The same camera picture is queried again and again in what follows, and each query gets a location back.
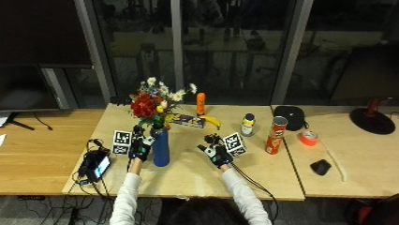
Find person's left hand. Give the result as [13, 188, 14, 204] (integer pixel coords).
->
[128, 125, 156, 163]

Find person's right hand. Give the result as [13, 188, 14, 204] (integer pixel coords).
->
[196, 133, 235, 169]

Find white marker cube left glove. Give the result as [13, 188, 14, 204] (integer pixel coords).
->
[111, 129, 134, 156]

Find white marker cube glove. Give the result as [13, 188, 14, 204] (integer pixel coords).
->
[111, 129, 134, 156]
[223, 131, 249, 158]

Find white marker cube right glove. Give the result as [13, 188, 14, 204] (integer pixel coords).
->
[223, 131, 249, 158]

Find yellow banana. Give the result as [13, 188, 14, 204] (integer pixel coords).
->
[199, 114, 223, 131]

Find blue vase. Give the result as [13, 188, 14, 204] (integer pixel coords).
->
[149, 126, 171, 168]

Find colourful printed box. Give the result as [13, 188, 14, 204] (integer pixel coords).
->
[171, 113, 208, 129]

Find white bottle with blue cap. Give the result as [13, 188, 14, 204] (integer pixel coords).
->
[241, 112, 257, 138]

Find mixed flower bouquet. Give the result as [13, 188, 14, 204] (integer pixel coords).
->
[130, 76, 199, 129]

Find orange bottle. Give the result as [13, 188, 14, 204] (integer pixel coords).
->
[196, 92, 208, 117]

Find black device with lit screen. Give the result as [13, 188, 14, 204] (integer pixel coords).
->
[78, 149, 112, 184]

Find red chips can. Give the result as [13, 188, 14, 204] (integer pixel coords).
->
[265, 115, 290, 156]

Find black pouch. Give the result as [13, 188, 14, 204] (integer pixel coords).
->
[272, 105, 310, 132]

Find orange tape roll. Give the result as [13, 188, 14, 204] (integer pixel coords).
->
[298, 129, 321, 147]

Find black computer mouse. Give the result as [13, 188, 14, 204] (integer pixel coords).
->
[309, 158, 333, 176]

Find black monitor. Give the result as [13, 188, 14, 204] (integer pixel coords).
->
[0, 64, 80, 131]

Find black power strip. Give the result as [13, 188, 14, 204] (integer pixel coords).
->
[16, 195, 48, 202]

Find black lamp base red pole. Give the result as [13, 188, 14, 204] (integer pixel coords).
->
[349, 97, 397, 136]

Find red and black chair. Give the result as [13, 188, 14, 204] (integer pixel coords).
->
[349, 192, 399, 225]

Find black glove cable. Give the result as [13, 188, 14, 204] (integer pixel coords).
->
[229, 162, 280, 223]

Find black device cables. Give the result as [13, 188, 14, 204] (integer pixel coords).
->
[71, 138, 114, 201]

